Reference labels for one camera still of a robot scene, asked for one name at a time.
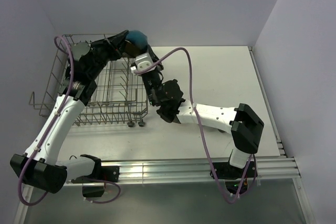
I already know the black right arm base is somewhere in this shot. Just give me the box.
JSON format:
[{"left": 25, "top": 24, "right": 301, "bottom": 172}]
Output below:
[{"left": 213, "top": 161, "right": 258, "bottom": 180}]

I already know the dark bowl tan inside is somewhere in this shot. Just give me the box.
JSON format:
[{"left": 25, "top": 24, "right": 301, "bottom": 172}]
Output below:
[{"left": 125, "top": 30, "right": 149, "bottom": 58}]

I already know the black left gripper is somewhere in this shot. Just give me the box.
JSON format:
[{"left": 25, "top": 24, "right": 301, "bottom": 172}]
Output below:
[{"left": 87, "top": 30, "right": 129, "bottom": 79}]

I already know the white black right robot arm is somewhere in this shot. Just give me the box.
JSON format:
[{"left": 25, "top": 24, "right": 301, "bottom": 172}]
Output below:
[{"left": 132, "top": 46, "right": 264, "bottom": 177}]

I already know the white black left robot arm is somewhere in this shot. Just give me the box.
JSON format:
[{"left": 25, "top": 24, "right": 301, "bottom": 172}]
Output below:
[{"left": 10, "top": 30, "right": 129, "bottom": 194}]

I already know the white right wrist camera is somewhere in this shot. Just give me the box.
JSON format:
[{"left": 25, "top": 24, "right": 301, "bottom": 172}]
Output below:
[{"left": 131, "top": 52, "right": 155, "bottom": 75}]

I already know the grey wire dish rack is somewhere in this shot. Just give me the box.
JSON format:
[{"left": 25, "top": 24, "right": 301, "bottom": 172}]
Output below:
[{"left": 29, "top": 34, "right": 149, "bottom": 127}]

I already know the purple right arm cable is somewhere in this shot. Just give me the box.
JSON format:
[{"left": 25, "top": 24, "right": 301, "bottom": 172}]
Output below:
[{"left": 136, "top": 47, "right": 258, "bottom": 204}]

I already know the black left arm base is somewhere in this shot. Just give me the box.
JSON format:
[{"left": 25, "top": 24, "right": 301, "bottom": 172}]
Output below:
[{"left": 71, "top": 166, "right": 120, "bottom": 184}]

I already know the aluminium mounting rail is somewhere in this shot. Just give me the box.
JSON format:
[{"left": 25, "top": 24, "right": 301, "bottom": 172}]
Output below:
[{"left": 25, "top": 157, "right": 301, "bottom": 188}]

